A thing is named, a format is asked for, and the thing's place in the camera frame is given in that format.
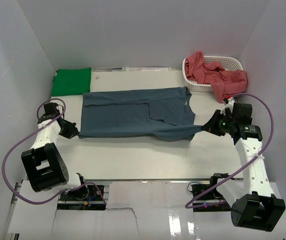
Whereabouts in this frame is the blue t shirt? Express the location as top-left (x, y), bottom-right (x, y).
top-left (79, 87), bottom-right (201, 142)

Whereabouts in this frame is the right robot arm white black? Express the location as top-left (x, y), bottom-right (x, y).
top-left (201, 98), bottom-right (286, 232)

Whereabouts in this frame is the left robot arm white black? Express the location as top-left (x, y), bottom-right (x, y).
top-left (21, 102), bottom-right (89, 200)

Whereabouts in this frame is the red t shirt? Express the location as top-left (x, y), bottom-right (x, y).
top-left (184, 51), bottom-right (248, 103)

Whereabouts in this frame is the folded green t shirt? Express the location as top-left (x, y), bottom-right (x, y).
top-left (51, 67), bottom-right (91, 97)

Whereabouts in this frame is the white perforated plastic basket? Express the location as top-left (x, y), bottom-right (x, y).
top-left (182, 56), bottom-right (244, 93)

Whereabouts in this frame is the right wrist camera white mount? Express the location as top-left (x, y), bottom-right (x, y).
top-left (221, 95), bottom-right (235, 116)

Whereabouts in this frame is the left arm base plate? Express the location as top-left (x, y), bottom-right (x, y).
top-left (57, 185), bottom-right (106, 211)

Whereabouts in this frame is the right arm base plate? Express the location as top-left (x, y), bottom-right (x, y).
top-left (187, 181), bottom-right (231, 213)

